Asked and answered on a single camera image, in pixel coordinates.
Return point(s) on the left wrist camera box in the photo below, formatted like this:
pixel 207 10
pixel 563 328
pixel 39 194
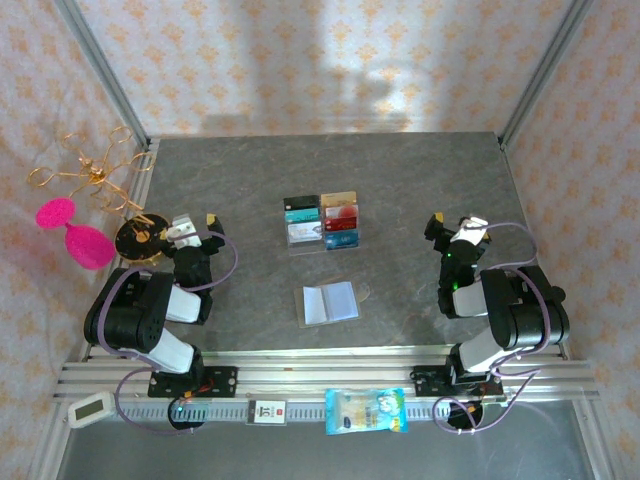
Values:
pixel 184 231

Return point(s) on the silver white VIP card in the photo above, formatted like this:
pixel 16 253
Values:
pixel 304 232

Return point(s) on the aluminium rail frame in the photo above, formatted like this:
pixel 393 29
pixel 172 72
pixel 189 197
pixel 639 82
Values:
pixel 320 372

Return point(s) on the red VIP card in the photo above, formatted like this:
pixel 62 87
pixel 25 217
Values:
pixel 341 224

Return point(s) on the white label card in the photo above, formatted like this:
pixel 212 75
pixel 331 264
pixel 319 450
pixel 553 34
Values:
pixel 266 412

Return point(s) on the clear acrylic card stand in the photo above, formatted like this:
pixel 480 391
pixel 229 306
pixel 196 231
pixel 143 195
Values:
pixel 306 250

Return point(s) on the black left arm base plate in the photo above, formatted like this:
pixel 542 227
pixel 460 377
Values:
pixel 220 382

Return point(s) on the black round connector hub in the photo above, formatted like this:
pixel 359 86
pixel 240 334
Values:
pixel 187 417
pixel 462 417

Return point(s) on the gold VIP card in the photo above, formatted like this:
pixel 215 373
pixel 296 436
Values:
pixel 339 198

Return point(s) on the grey card holder wallet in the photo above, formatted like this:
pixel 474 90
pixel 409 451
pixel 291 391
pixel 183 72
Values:
pixel 330 302

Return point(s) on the pink hourglass shaped sponge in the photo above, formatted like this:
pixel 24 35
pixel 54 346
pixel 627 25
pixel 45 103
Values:
pixel 87 247

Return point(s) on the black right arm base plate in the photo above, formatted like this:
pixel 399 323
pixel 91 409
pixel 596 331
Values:
pixel 427 382

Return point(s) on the teal card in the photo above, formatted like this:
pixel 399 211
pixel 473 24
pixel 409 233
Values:
pixel 302 215

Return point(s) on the black card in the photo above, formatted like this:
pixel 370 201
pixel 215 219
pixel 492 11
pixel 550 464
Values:
pixel 301 202

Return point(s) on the white card red circle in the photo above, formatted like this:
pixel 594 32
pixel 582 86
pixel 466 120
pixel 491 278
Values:
pixel 341 211

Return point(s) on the blue VIP card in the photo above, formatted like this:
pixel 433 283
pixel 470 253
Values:
pixel 342 239

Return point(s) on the aluminium corner post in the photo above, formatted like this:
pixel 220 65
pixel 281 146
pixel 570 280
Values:
pixel 540 85
pixel 110 85

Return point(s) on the white digital timer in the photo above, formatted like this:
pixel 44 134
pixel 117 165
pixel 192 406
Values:
pixel 90 410

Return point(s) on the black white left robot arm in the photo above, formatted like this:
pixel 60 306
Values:
pixel 125 320

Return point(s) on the blue snack packet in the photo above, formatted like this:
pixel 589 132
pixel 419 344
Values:
pixel 365 412

